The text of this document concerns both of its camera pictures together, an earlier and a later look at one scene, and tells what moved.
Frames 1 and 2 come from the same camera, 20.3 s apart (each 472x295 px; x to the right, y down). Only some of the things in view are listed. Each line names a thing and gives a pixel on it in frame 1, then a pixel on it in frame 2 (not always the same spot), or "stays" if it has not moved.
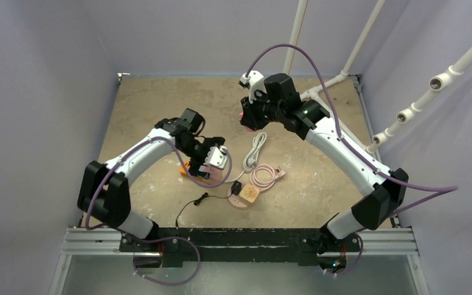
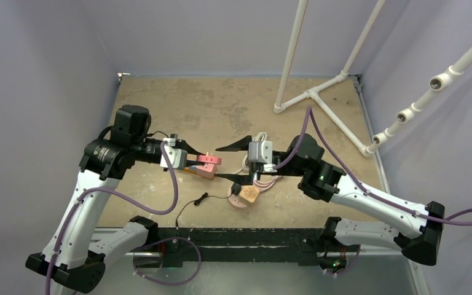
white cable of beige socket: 251,158 stays
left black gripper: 195,165 → 189,150
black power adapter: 236,187 stays
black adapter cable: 197,201 stays
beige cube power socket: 249,193 stays
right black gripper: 248,115 → 253,166
